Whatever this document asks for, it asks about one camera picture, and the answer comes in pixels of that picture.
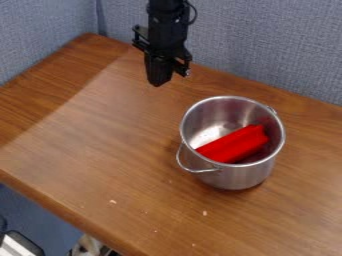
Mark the stainless steel pot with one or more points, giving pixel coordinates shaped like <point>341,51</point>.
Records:
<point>214,117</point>

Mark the red rectangular block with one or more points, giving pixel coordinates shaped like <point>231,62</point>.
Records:
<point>237,145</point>

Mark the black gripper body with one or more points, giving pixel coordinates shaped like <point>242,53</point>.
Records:
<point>163,38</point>

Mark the black and white floor object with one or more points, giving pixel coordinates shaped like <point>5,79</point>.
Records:
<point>16,245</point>

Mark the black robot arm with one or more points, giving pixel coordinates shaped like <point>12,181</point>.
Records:
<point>168,6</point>

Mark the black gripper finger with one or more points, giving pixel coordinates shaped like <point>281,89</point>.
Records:
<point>159,70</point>

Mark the white object under table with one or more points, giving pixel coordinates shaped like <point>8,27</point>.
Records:
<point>91,247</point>

